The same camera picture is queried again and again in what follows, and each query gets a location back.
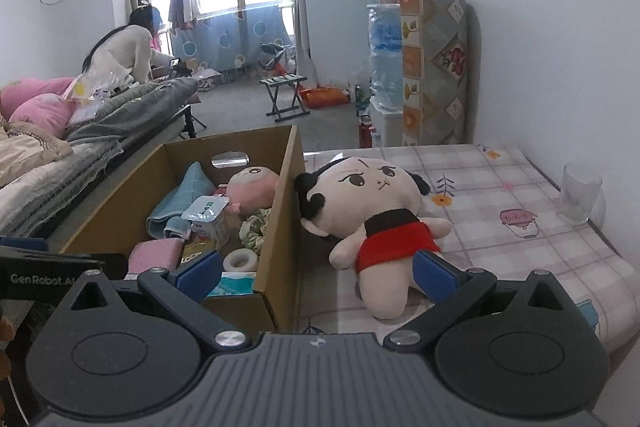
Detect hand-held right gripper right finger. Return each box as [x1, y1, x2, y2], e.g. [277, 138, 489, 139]
[384, 249, 571, 350]

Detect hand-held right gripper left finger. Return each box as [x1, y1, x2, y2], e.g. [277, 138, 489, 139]
[70, 249, 251, 350]

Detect gold foil packet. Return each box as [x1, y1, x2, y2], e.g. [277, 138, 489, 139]
[180, 239, 221, 265]

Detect white tape roll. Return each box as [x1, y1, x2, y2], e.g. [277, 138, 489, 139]
[222, 248, 259, 273]

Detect blue white tissue pack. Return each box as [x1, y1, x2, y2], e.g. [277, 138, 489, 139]
[207, 271, 258, 298]

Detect white yogurt cup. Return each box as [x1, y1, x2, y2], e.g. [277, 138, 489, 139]
[180, 196, 232, 248]

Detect green scrunchie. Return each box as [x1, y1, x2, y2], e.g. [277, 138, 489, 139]
[237, 207, 273, 255]

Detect light blue checked towel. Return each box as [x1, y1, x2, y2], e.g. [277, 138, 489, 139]
[146, 161, 216, 240]

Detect brown cardboard box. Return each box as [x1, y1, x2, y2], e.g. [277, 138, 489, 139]
[47, 124, 307, 334]

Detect pink plush toy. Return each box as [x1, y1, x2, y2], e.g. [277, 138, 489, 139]
[220, 166, 281, 215]

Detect black-haired plush doll red dress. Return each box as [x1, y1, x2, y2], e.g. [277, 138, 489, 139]
[293, 156, 454, 320]

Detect beige quilt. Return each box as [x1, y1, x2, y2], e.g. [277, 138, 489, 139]
[0, 120, 73, 188]

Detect white water dispenser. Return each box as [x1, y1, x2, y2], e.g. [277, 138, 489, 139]
[369, 100, 405, 148]

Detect clear glass cup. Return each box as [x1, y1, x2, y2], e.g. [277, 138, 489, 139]
[557, 161, 603, 223]

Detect pink pillow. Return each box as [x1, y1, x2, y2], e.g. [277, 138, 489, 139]
[10, 93, 76, 138]
[0, 77, 76, 118]

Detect grey blanket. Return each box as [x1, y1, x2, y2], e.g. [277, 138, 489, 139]
[0, 77, 200, 238]

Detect clear printed plastic bag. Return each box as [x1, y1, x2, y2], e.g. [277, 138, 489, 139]
[65, 57, 133, 123]

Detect black folding stool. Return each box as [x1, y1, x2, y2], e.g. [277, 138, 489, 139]
[260, 74, 308, 123]

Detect orange bag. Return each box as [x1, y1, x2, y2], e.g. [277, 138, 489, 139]
[299, 87, 351, 109]

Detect patterned rolled mat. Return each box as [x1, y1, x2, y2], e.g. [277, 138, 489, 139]
[399, 0, 481, 147]

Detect exercise bike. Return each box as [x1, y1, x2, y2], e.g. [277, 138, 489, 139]
[257, 42, 296, 80]

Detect blue hanging bed sheet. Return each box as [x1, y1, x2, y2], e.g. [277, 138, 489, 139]
[167, 4, 296, 70]

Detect hanging clothes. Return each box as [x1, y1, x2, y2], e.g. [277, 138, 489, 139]
[167, 0, 206, 30]

